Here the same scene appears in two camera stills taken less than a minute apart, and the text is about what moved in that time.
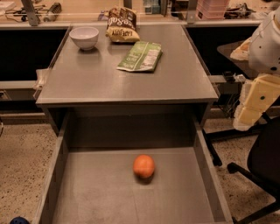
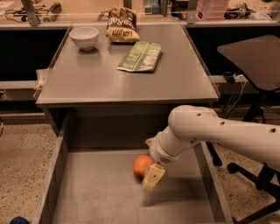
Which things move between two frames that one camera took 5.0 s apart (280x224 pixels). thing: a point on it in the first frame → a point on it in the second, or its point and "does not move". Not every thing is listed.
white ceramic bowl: [85, 37] does not move
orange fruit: [143, 166] does not move
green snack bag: [141, 57] does not move
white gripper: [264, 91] → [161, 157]
